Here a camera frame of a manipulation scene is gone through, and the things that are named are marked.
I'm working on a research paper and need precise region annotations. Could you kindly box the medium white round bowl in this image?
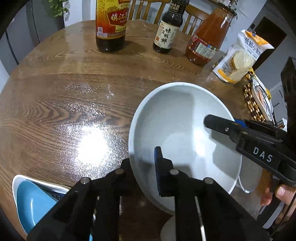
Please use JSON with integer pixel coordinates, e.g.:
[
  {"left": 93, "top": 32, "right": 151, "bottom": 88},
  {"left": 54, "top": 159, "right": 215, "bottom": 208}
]
[{"left": 236, "top": 156, "right": 263, "bottom": 194}]

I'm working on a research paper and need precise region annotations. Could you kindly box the square blue patterned plate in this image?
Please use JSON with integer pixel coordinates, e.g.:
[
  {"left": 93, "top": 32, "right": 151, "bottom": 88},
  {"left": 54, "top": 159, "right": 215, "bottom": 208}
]
[{"left": 11, "top": 174, "right": 71, "bottom": 235}]

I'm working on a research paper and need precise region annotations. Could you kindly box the small white round bowl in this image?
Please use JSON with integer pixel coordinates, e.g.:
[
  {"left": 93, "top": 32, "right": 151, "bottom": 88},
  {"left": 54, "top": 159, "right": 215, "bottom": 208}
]
[{"left": 160, "top": 216, "right": 176, "bottom": 241}]

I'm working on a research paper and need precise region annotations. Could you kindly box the blue ceramic bowl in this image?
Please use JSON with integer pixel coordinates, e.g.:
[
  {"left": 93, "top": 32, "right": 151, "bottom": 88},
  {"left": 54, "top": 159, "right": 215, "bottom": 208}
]
[{"left": 16, "top": 181, "right": 57, "bottom": 234}]

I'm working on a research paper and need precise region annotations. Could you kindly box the person's right hand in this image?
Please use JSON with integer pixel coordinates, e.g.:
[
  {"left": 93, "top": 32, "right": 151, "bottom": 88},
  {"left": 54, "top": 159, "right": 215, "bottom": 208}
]
[{"left": 260, "top": 184, "right": 295, "bottom": 206}]

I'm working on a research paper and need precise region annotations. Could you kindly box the wooden bead trivet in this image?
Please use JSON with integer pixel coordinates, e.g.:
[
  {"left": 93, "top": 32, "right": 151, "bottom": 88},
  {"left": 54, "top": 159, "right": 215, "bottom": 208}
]
[{"left": 243, "top": 83, "right": 266, "bottom": 123}]

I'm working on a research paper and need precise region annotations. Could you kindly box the white dish with packet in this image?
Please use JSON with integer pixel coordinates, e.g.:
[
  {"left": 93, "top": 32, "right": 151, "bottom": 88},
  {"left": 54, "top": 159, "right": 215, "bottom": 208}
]
[{"left": 251, "top": 75, "right": 274, "bottom": 123}]

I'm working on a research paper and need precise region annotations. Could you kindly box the bag of sliced buns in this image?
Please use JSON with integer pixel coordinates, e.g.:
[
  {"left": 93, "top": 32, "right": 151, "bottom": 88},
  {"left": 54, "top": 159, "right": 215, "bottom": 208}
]
[{"left": 213, "top": 30, "right": 274, "bottom": 84}]

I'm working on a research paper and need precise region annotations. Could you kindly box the orange red sauce bottle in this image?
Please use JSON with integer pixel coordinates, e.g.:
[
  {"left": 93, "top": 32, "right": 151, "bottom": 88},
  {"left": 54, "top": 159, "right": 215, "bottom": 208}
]
[{"left": 185, "top": 6, "right": 236, "bottom": 66}]

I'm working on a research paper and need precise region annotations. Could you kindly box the wooden chair right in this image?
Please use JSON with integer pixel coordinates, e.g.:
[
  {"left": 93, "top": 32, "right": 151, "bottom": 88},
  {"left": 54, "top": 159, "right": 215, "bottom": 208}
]
[{"left": 182, "top": 4, "right": 209, "bottom": 35}]

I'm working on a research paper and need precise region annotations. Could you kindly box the wooden chair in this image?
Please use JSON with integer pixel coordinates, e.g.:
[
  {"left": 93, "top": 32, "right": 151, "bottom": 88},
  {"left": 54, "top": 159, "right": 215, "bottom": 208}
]
[
  {"left": 128, "top": 0, "right": 171, "bottom": 25},
  {"left": 182, "top": 4, "right": 209, "bottom": 35}
]

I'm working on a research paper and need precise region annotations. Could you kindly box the small dark soy sauce bottle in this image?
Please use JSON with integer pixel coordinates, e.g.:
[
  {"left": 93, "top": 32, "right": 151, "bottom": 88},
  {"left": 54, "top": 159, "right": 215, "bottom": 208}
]
[{"left": 152, "top": 0, "right": 190, "bottom": 54}]

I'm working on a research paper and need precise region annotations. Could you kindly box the wooden chair left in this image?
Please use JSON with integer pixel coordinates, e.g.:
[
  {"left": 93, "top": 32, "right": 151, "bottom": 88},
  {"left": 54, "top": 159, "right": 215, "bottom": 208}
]
[{"left": 128, "top": 0, "right": 171, "bottom": 25}]

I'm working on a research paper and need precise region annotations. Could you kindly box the large vinegar bottle yellow cap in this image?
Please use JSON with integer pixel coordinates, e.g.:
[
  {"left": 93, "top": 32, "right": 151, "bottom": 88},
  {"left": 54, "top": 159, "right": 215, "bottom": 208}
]
[{"left": 96, "top": 0, "right": 130, "bottom": 52}]

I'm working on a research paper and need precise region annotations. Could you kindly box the grey refrigerator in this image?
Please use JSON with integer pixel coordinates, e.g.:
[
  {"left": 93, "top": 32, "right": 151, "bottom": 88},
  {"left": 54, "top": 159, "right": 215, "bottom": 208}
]
[{"left": 1, "top": 1, "right": 65, "bottom": 75}]

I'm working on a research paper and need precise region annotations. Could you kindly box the green potted plant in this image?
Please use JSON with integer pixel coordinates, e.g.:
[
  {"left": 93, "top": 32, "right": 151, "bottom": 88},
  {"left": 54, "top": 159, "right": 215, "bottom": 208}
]
[{"left": 48, "top": 0, "right": 69, "bottom": 18}]

